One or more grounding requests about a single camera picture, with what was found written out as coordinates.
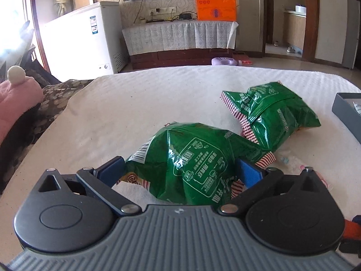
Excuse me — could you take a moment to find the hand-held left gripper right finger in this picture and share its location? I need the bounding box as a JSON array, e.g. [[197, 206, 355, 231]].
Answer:
[[218, 157, 330, 215]]

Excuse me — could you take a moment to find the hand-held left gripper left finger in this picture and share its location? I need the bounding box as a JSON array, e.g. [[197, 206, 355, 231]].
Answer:
[[37, 156, 142, 216]]

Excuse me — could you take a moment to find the green snack bag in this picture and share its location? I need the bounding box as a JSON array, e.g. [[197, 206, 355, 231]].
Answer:
[[118, 122, 276, 206], [220, 81, 321, 151]]

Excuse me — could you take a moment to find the grey storage box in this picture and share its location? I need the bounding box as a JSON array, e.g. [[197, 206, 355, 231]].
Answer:
[[332, 92, 361, 143]]

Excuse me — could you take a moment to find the pink clear candy packet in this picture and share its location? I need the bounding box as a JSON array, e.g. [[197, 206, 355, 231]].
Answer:
[[278, 154, 308, 174]]

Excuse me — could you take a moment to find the dark dotted cushion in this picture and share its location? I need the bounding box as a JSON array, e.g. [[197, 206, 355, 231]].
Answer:
[[28, 78, 94, 137]]

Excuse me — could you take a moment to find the white quilted bed cover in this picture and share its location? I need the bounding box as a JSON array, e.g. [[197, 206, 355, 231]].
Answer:
[[0, 65, 361, 260]]

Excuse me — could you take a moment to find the dark cloth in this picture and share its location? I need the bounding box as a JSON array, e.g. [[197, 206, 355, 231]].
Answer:
[[0, 106, 43, 195]]

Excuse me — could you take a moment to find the pink plush hat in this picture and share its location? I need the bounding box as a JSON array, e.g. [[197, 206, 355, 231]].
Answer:
[[0, 65, 44, 144]]

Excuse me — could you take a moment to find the orange black object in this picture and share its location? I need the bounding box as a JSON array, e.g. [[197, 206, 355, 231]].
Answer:
[[340, 215, 361, 256]]

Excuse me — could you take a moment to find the dark wooden television cabinet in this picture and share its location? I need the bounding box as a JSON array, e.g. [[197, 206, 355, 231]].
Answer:
[[130, 48, 234, 70]]

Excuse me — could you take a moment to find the white chest freezer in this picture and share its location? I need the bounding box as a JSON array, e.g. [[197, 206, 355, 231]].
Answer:
[[42, 1, 130, 75]]

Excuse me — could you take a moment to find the wooden kitchen counter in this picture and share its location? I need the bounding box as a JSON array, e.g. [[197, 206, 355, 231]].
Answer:
[[283, 10, 307, 51]]

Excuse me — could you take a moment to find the white lace tablecloth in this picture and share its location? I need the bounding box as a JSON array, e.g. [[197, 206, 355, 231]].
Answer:
[[122, 20, 239, 56]]

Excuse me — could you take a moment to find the silver refrigerator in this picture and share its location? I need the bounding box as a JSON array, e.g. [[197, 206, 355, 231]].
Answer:
[[238, 0, 265, 53]]

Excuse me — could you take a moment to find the orange cardboard box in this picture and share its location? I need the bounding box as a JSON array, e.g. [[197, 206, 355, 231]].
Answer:
[[194, 0, 237, 21]]

